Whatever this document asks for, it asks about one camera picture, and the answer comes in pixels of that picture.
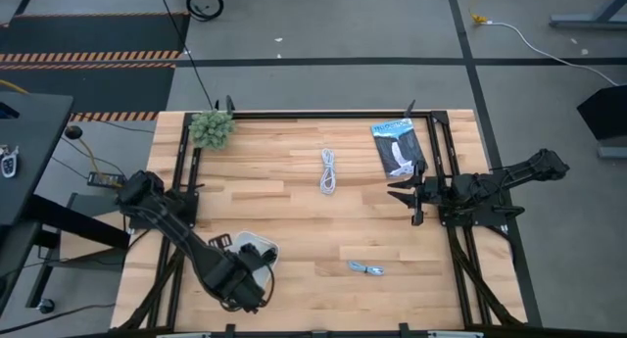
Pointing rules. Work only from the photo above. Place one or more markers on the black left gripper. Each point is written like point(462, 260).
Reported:
point(243, 278)

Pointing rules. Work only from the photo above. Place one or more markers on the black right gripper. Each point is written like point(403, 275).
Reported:
point(431, 191)

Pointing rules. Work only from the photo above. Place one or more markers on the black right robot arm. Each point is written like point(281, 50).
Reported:
point(509, 178)

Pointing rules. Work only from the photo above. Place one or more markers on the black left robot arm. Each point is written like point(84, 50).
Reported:
point(171, 225)

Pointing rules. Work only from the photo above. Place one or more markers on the white plastic bin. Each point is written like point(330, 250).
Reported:
point(255, 242)

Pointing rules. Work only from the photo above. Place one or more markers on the green artificial plant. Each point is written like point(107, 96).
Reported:
point(211, 129)

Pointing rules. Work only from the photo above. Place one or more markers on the black power strip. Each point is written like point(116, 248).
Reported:
point(104, 179)

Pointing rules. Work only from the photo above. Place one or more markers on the black caster wheel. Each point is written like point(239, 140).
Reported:
point(45, 306)

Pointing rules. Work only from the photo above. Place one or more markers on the black round knob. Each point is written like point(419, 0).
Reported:
point(73, 131)

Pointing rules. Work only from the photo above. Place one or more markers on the black box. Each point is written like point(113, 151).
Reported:
point(605, 113)

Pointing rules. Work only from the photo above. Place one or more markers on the black hazard-striped floor mat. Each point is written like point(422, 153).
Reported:
point(93, 66)

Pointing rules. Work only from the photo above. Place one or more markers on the black desk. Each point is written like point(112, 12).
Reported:
point(27, 147)

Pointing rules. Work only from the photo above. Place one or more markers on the white key fob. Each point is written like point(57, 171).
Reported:
point(9, 162)

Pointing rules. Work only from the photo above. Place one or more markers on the grey table leg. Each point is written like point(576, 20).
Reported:
point(590, 18)

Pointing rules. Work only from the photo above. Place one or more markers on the black aluminium table frame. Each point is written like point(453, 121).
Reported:
point(441, 132)

